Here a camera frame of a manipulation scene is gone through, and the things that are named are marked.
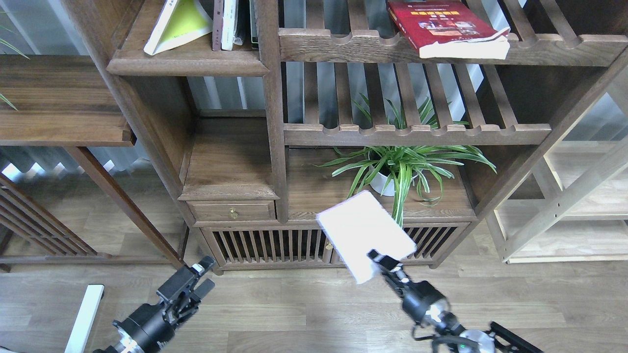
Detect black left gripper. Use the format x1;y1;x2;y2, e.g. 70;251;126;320
112;255;216;353

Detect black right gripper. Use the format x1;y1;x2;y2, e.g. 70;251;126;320
367;250;451;328

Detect pale lavender cover book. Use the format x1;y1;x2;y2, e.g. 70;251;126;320
316;190;415;284

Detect yellow green cover book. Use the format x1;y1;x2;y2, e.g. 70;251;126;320
143;0;213;55

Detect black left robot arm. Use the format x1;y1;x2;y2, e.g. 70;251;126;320
104;255;216;353

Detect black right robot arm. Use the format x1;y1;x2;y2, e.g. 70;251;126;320
368;250;542;353

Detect white plant pot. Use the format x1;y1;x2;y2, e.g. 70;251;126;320
368;166;418;197

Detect spider plant green leaves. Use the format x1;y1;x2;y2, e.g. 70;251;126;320
314;92;497;254

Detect white bar on floor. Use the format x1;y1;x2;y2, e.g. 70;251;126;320
64;284;104;353

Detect dark wooden bookshelf cabinet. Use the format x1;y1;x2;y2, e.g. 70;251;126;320
61;0;627;270

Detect dark wooden side table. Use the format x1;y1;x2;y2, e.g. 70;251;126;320
1;54;187;267

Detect red cover book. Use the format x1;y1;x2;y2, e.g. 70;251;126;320
387;0;511;60

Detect dark green upright book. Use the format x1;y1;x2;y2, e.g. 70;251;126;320
249;0;260;50

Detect white spine upright book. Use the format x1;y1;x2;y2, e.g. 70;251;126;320
221;0;248;51

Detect brown spine upright book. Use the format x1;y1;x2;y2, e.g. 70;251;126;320
211;0;224;51

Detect green leaves at left edge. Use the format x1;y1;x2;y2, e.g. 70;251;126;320
0;38;30;110

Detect light wooden shelf frame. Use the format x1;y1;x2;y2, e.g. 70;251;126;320
486;69;628;263

